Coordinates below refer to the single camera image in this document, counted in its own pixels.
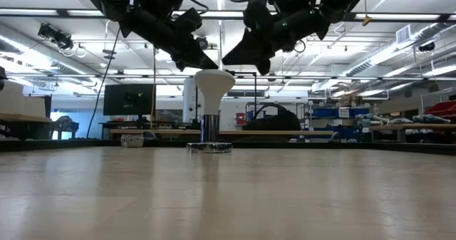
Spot chrome lamp socket base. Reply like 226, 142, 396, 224
185, 114, 233, 154

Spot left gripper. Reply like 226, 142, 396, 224
119, 4, 219, 72

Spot white cardboard boxes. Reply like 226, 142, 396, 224
0, 81, 47, 118

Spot white flood lightbulb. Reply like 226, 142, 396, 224
193, 68, 236, 116

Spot black aluminium table frame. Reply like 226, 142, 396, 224
0, 139, 456, 156

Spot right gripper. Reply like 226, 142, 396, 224
222, 0, 328, 76

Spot wooden side table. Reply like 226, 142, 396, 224
0, 113, 53, 141

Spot black overhead rig beam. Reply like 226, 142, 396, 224
0, 8, 456, 23

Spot white ceiling air vent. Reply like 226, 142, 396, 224
395, 24, 413, 45

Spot black computer monitor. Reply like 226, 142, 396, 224
103, 83, 157, 116

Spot small white patterned bowl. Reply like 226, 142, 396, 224
120, 133, 145, 148

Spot black duffel bag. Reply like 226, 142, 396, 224
243, 103, 302, 132

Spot light wood desk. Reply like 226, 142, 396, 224
109, 128, 335, 142

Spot blue storage bins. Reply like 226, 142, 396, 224
313, 107, 370, 118

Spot black hanging cable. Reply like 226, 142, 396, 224
86, 26, 122, 140

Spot wooden workbench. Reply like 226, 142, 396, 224
370, 123, 456, 143

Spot black ceiling-mounted camera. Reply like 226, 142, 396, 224
37, 23, 75, 51

